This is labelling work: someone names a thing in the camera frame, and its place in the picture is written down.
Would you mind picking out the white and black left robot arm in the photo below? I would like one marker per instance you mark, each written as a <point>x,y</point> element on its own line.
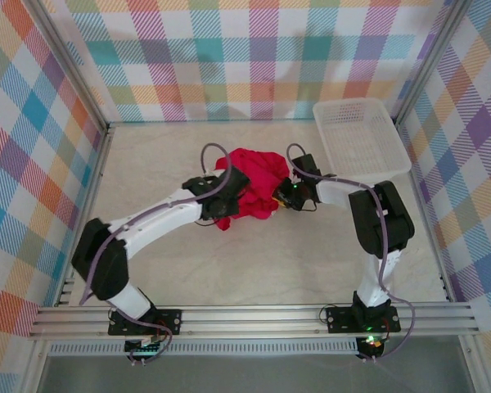
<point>155,221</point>

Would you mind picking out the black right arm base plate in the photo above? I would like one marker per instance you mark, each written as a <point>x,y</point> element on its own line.
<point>339,319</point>

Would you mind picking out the aluminium table side rail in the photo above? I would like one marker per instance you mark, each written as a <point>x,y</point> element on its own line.
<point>91,192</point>
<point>434,245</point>

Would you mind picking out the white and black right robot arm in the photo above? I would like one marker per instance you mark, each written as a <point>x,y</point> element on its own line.
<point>335,192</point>

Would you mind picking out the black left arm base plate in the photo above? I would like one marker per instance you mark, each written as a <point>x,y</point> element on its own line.
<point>172,321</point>

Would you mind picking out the white perforated plastic basket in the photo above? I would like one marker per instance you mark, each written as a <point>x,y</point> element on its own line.
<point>360,139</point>

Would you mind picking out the aluminium frame post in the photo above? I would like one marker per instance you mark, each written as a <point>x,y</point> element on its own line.
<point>429,61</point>
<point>71,67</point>

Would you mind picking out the red t-shirt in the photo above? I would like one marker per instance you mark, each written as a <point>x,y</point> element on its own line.
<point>258,176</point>

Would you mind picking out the thin aluminium table rail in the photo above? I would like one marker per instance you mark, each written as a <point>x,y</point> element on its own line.
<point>208,121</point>

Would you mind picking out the aluminium frame leg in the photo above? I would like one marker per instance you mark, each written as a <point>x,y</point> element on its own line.
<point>34,368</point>
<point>472,368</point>

